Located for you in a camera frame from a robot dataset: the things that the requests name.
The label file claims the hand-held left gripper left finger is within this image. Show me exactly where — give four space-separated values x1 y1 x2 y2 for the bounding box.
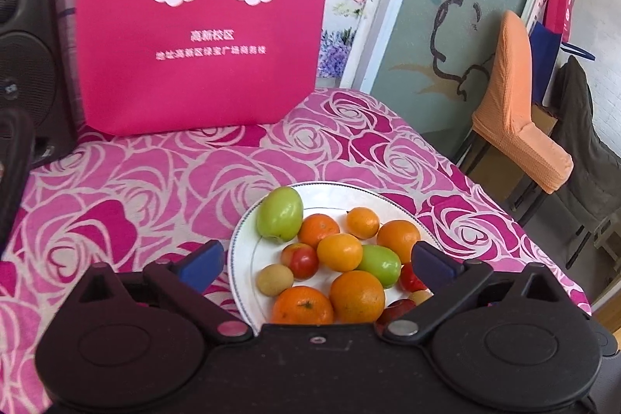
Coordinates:
73 241 254 343

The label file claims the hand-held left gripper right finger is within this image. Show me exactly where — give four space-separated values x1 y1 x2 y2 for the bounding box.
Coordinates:
381 242 566 343

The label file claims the small red apple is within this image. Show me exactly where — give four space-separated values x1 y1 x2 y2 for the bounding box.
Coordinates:
281 243 320 280
399 262 430 293

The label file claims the green apple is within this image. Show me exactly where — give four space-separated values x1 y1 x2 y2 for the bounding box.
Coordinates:
255 187 304 243
359 244 402 289

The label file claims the white plate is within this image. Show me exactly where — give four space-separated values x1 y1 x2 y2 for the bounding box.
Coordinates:
229 182 444 332

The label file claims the dark red plum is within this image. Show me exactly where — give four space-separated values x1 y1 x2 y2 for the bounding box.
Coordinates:
376 298 418 325

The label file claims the small orange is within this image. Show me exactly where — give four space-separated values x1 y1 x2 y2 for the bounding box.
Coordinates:
317 234 364 272
346 207 380 239

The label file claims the large orange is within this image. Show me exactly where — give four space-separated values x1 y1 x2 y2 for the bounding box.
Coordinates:
329 270 386 324

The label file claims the tangerine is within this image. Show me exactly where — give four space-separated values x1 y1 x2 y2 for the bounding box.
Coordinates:
272 286 335 326
297 213 341 249

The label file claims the pink rose tablecloth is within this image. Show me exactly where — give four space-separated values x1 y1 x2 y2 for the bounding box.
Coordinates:
0 88 593 376

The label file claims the magenta tote bag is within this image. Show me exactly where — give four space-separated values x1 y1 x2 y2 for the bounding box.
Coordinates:
75 0 335 137

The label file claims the small cardboard box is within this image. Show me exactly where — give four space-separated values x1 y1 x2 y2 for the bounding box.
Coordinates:
531 102 561 138

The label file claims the chair with orange cover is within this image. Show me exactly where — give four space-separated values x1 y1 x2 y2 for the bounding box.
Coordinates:
456 10 574 211

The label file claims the chair with dark grey cover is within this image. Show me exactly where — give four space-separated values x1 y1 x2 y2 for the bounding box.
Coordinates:
548 55 621 260

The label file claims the black rounded object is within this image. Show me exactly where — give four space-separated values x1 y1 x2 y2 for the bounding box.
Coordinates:
0 108 36 250

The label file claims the blue hanging bag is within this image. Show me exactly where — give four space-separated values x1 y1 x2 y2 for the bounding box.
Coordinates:
529 20 597 104

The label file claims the black speaker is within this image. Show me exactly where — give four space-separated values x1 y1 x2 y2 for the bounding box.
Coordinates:
0 0 78 170

